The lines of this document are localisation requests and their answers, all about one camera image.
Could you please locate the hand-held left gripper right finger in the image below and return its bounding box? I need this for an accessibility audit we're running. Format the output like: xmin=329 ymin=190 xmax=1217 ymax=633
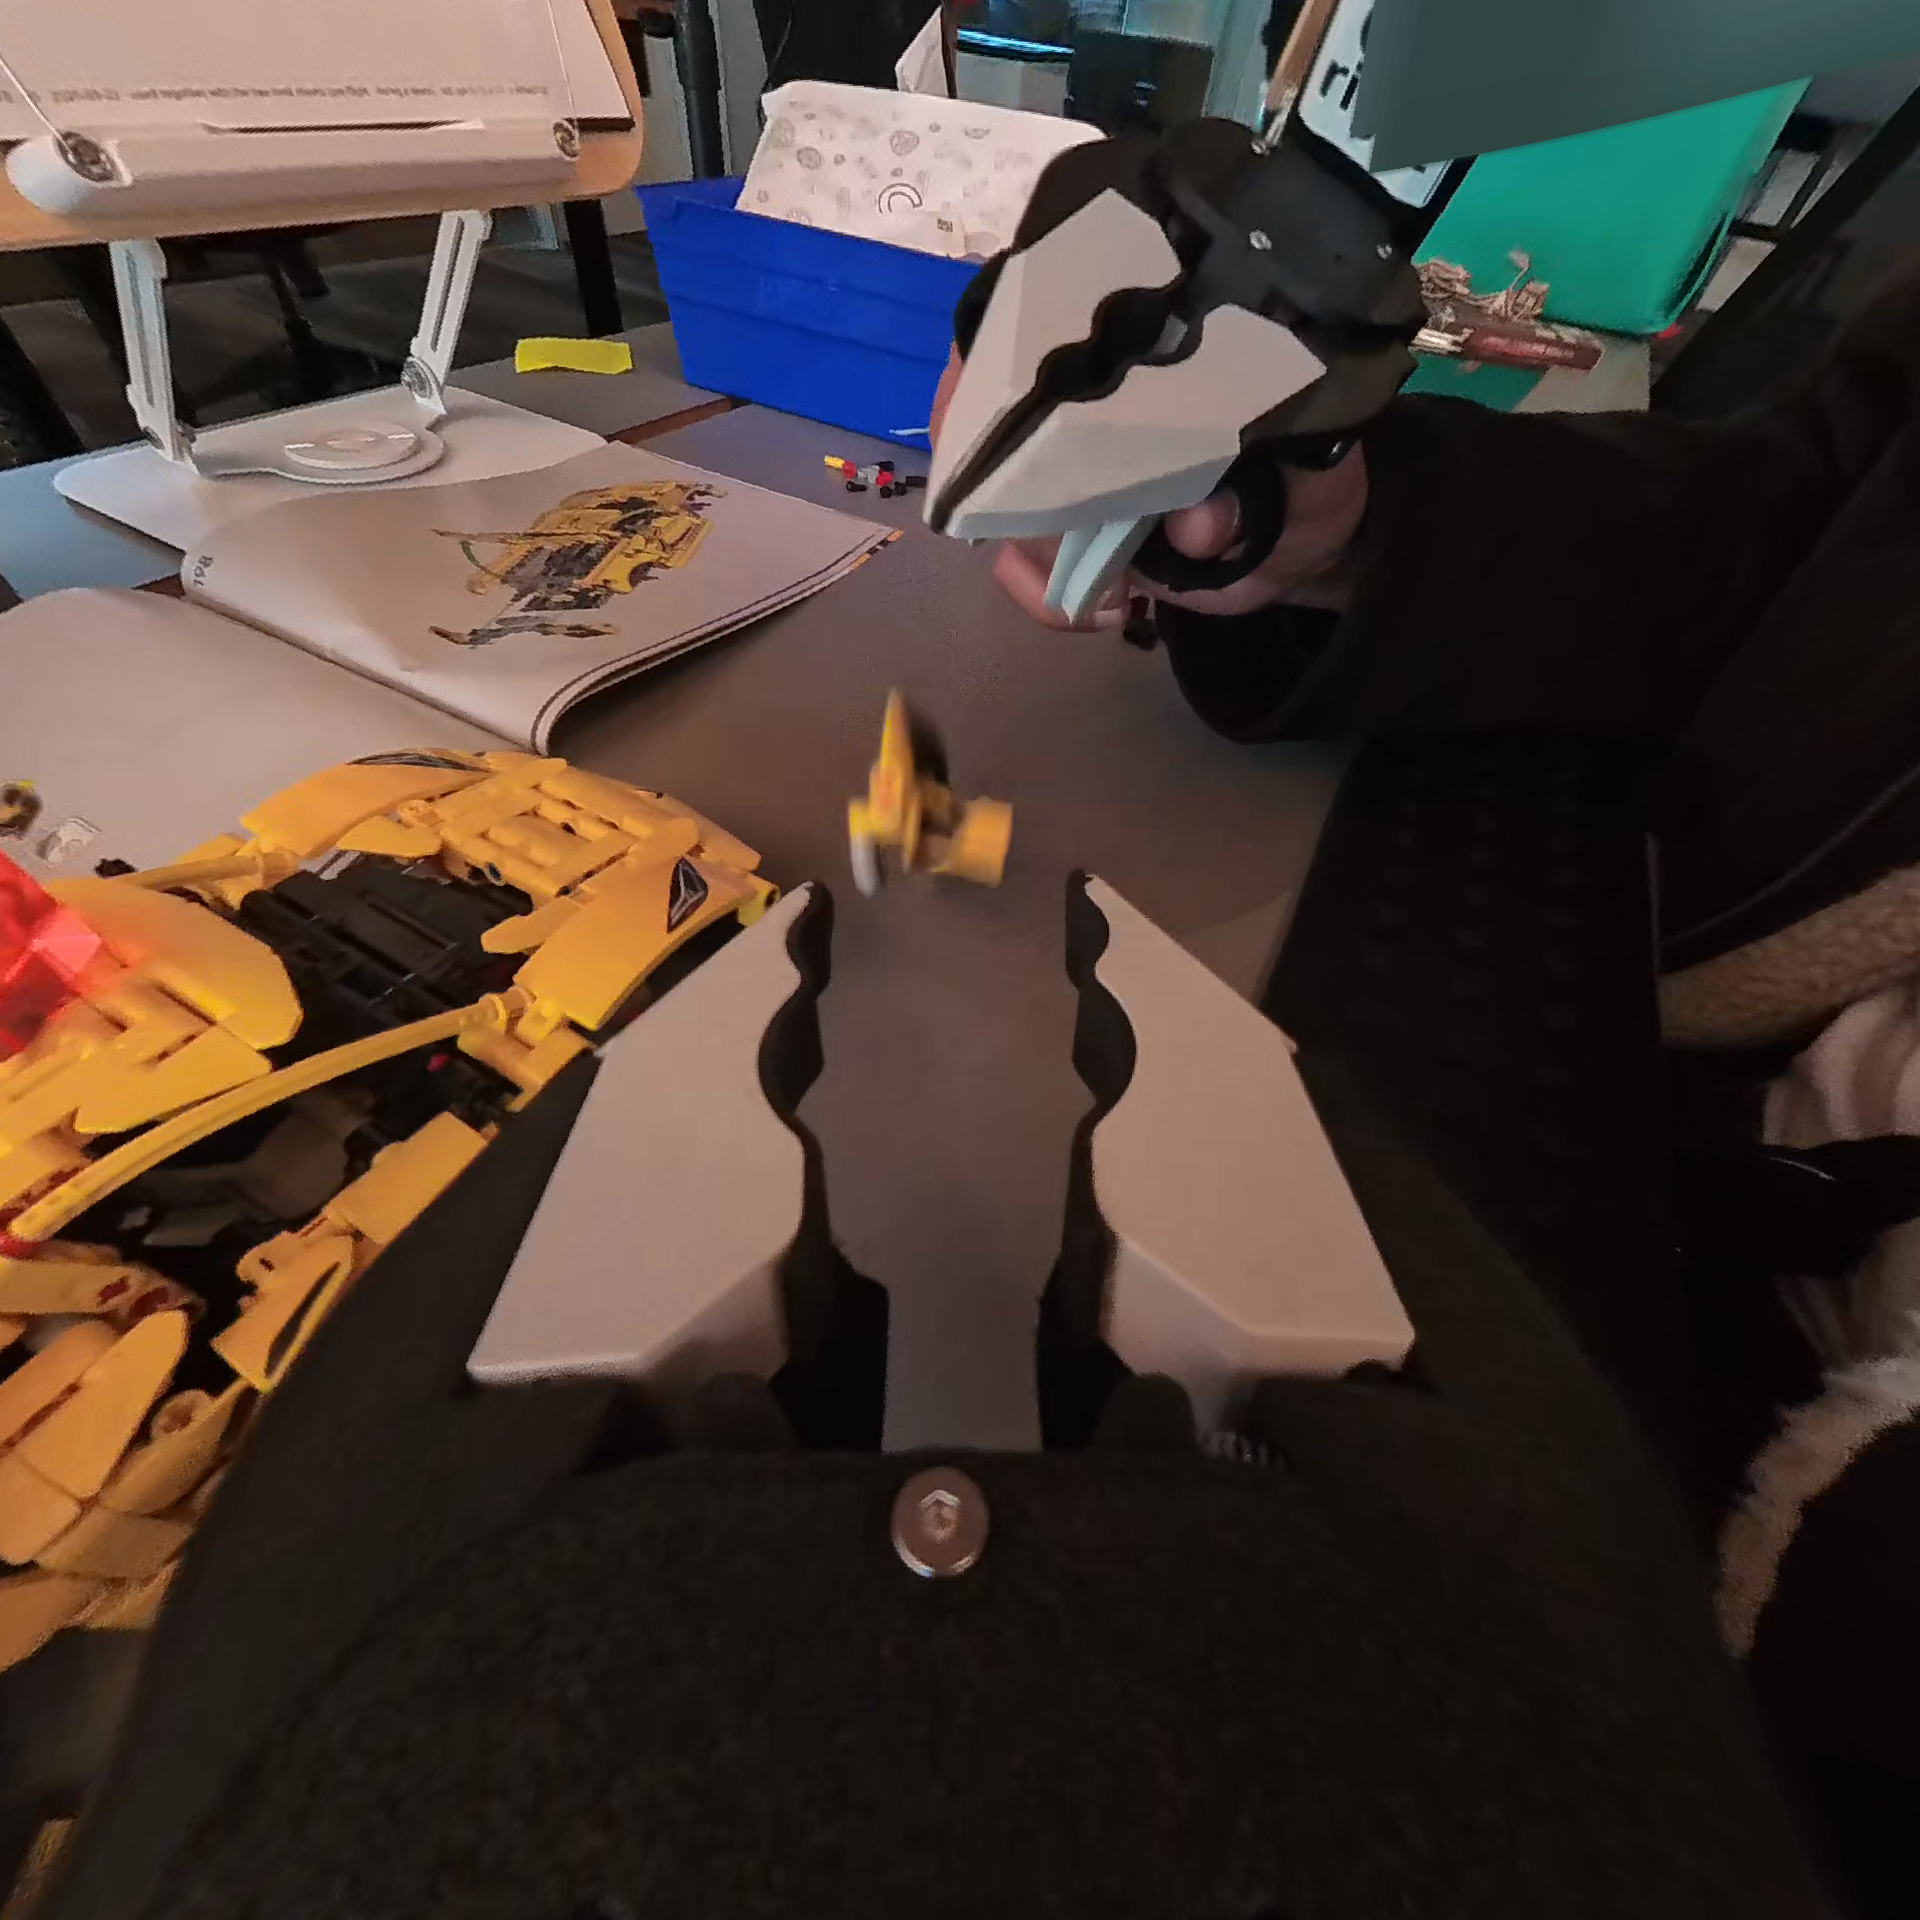
xmin=1037 ymin=868 xmax=1418 ymax=1391

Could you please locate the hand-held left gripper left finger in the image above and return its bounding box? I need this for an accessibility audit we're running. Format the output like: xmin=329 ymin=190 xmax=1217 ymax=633
xmin=466 ymin=881 xmax=891 ymax=1391

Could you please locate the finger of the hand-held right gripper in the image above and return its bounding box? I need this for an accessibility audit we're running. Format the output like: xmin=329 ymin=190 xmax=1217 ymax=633
xmin=932 ymin=186 xmax=1188 ymax=485
xmin=920 ymin=303 xmax=1333 ymax=545

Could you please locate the yellow black brick assembly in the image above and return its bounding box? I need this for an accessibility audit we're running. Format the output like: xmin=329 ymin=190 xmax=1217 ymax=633
xmin=843 ymin=686 xmax=1015 ymax=901

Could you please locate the person's right forearm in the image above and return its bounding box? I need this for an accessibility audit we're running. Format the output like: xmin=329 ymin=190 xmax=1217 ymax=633
xmin=1157 ymin=387 xmax=1920 ymax=752

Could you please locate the person's right hand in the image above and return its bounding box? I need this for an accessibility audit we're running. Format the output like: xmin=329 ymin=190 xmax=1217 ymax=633
xmin=989 ymin=433 xmax=1374 ymax=633

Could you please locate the white patterned paper bag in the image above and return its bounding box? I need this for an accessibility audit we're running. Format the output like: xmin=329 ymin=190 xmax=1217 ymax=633
xmin=733 ymin=79 xmax=1113 ymax=265

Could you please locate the brown red toy piece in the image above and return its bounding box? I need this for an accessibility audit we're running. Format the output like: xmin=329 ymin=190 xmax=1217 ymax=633
xmin=1410 ymin=253 xmax=1605 ymax=374

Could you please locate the blue plastic bin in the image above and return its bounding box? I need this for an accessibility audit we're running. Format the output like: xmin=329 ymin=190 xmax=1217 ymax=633
xmin=636 ymin=176 xmax=992 ymax=449

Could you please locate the green plastic bin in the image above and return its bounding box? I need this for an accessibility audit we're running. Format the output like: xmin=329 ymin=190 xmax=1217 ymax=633
xmin=1410 ymin=75 xmax=1816 ymax=339

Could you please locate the black knit garment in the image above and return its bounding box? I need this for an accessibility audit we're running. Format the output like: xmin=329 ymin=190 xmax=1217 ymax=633
xmin=1265 ymin=729 xmax=1711 ymax=1519

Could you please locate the yellow brick toy car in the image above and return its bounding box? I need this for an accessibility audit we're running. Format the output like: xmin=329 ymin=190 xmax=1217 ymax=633
xmin=0 ymin=747 xmax=781 ymax=1676

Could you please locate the white shirt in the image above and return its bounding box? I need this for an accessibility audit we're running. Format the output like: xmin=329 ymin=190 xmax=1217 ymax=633
xmin=1711 ymin=1034 xmax=1920 ymax=1652

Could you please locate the open instruction booklet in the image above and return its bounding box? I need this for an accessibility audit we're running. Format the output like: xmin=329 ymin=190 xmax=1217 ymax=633
xmin=0 ymin=437 xmax=904 ymax=889

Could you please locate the dark fleece-lined jacket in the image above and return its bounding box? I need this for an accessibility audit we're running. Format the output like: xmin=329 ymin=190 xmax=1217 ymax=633
xmin=1647 ymin=270 xmax=1920 ymax=1050

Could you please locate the red transparent block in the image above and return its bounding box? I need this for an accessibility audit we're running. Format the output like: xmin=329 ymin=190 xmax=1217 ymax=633
xmin=0 ymin=846 xmax=106 ymax=1059

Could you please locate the white folding stand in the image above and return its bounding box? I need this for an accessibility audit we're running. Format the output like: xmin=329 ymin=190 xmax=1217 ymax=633
xmin=0 ymin=126 xmax=616 ymax=548

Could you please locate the white sheet on stand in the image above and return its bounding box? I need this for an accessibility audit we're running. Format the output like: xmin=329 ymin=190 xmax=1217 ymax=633
xmin=0 ymin=0 xmax=638 ymax=154

